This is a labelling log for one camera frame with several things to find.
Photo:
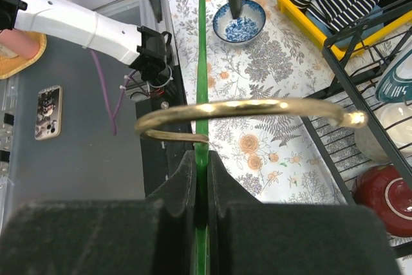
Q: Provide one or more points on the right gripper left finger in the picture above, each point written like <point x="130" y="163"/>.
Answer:
<point x="150" y="236"/>

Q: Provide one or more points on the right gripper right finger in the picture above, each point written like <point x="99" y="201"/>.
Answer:
<point x="250" y="237"/>

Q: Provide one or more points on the green hanger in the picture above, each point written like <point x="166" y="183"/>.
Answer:
<point x="356" y="119"/>

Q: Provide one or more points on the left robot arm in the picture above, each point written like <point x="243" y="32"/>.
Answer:
<point x="139" y="47"/>

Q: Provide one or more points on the blue white patterned bowl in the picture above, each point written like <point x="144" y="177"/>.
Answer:
<point x="242" y="30"/>

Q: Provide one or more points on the yellow plastic tray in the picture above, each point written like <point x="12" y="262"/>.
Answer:
<point x="314" y="34"/>

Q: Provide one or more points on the floral table mat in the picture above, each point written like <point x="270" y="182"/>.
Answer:
<point x="272" y="157"/>

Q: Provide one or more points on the red bowl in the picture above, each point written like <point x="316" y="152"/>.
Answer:
<point x="382" y="189"/>

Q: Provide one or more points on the pink cylinder object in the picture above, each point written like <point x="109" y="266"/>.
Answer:
<point x="20" y="43"/>

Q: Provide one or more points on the smartphone with patterned case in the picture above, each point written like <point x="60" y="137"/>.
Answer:
<point x="49" y="113"/>

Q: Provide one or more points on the white plate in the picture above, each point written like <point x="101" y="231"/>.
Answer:
<point x="395" y="83"/>

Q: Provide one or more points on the black wire dish rack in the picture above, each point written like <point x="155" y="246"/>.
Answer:
<point x="354" y="85"/>

